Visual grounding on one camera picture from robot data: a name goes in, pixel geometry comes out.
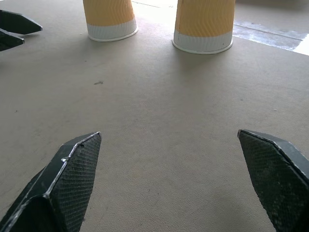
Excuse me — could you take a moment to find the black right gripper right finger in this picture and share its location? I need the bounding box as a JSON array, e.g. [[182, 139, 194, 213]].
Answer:
[[238, 129, 309, 232]]

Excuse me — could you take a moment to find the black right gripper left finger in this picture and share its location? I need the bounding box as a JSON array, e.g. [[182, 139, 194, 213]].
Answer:
[[0, 131, 102, 232]]

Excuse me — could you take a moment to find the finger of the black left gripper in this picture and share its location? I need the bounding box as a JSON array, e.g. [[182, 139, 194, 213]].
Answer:
[[0, 10, 43, 35], [0, 28, 26, 52]]

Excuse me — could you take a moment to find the yellow ribbed paper cup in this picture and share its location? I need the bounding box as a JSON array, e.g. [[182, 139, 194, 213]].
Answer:
[[82, 0, 139, 43], [172, 0, 236, 55]]

